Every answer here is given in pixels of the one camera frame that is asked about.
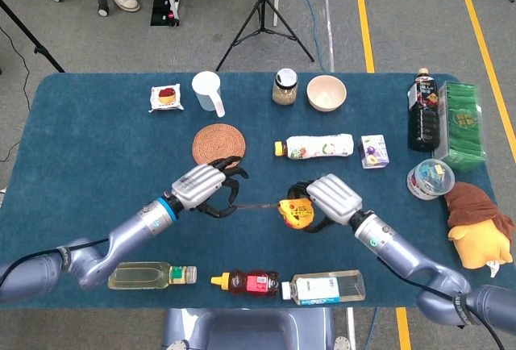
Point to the clear square bottle blue label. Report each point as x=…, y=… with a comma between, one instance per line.
x=326, y=287

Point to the black power strip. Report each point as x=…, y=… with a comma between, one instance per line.
x=161, y=7

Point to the packaged snack cake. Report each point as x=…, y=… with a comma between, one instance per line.
x=166, y=98

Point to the black tripod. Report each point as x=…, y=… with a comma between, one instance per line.
x=263, y=3

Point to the white-labelled bottle with yellow cap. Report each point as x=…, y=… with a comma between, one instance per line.
x=318, y=147

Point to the white plastic cup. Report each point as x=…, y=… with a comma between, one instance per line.
x=205, y=92

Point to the small purple carton box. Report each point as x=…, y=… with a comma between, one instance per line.
x=374, y=151

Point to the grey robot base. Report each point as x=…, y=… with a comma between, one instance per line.
x=250, y=330

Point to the yellow tape measure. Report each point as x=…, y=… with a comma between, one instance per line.
x=296, y=213

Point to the glass jar with black lid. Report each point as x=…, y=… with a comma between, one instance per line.
x=285, y=90

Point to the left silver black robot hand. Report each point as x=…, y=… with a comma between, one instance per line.
x=199, y=186

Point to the dark soy sauce bottle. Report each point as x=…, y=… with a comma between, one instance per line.
x=423, y=120

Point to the yellow oil bottle white cap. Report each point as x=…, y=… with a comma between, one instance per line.
x=149, y=276

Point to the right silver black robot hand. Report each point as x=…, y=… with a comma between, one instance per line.
x=334, y=198

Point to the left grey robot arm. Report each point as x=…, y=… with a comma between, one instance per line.
x=121, y=237

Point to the beige bowl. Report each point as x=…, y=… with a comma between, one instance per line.
x=326, y=94

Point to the clear plastic tub of clips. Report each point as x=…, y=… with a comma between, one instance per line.
x=430, y=178

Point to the blue table cover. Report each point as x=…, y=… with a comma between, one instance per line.
x=101, y=164

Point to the green tea bag box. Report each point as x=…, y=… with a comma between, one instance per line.
x=461, y=124

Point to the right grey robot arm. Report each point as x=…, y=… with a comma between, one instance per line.
x=403, y=253

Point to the round woven rattan coaster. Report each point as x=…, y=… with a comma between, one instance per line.
x=217, y=142

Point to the bear-shaped honey bottle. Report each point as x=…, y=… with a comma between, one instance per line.
x=250, y=284

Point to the black slanted stand pole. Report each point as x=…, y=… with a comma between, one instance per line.
x=36, y=45

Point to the yellow plush toy brown cloth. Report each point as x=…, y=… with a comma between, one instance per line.
x=479, y=237

